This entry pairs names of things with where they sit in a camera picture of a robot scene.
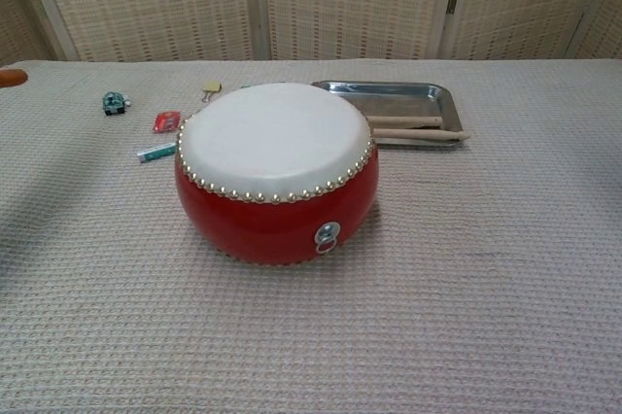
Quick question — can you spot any wooden drumstick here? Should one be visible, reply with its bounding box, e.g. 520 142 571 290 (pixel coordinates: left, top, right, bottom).
369 126 472 143
364 115 444 127

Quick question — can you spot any stainless steel tray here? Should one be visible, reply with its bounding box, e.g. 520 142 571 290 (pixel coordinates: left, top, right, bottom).
310 80 466 148

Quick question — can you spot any small red drum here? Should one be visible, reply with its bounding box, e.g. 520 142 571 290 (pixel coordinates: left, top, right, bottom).
174 82 381 268

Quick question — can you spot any woven folding screen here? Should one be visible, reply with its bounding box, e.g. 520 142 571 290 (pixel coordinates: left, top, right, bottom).
0 0 622 63

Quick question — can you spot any small green electronic module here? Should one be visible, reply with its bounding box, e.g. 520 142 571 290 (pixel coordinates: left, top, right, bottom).
101 90 132 118

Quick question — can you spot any small red electronic module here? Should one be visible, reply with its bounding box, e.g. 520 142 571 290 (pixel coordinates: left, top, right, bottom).
152 111 182 134

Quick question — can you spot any red capped marker pen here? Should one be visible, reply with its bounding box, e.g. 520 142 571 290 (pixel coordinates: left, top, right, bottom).
136 141 177 163

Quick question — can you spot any yellow binder clip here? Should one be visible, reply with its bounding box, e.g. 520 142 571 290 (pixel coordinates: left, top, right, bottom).
200 81 224 103

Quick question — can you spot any beige woven tablecloth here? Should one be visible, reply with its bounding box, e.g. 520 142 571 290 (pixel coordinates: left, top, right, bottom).
0 58 622 414

